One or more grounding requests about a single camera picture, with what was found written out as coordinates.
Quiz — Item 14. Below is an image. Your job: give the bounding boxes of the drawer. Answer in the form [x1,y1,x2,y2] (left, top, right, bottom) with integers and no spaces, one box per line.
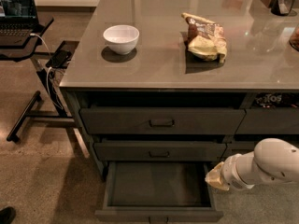
[93,141,226,161]
[95,161,223,224]
[79,106,245,134]
[236,107,299,134]
[222,142,255,159]

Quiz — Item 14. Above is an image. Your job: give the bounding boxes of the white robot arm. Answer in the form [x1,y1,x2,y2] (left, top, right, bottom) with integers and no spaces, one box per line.
[205,138,299,191]

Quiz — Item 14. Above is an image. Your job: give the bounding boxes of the chips bag in drawer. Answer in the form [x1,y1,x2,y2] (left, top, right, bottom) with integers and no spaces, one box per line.
[253,93,299,108]

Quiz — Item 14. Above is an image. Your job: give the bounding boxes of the grey kitchen island cabinet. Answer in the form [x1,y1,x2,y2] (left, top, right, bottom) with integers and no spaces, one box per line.
[60,0,299,175]

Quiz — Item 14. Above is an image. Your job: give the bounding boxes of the brown yellow snack bag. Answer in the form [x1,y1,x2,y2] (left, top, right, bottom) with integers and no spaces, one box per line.
[181,12,227,63]

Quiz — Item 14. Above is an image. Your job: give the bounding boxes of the brown round container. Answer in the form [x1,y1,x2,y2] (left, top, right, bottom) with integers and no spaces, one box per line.
[289,28,299,51]

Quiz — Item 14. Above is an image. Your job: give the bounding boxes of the white ceramic bowl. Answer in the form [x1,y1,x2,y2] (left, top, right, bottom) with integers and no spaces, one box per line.
[103,25,139,55]

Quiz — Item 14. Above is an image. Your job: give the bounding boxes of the black smartphone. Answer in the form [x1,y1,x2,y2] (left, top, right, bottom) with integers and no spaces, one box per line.
[46,50,71,68]

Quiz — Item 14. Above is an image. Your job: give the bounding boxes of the black shoe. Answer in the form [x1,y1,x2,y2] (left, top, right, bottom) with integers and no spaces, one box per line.
[0,207,16,224]

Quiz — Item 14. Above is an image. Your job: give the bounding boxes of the black rolling laptop stand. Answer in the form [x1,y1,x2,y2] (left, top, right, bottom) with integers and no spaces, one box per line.
[0,12,84,143]

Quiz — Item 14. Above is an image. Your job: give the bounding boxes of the black laptop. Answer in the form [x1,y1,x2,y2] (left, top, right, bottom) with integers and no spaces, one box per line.
[0,0,38,49]

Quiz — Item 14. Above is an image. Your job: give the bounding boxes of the white charging cable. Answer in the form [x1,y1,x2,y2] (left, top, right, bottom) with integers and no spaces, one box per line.
[29,32,64,110]

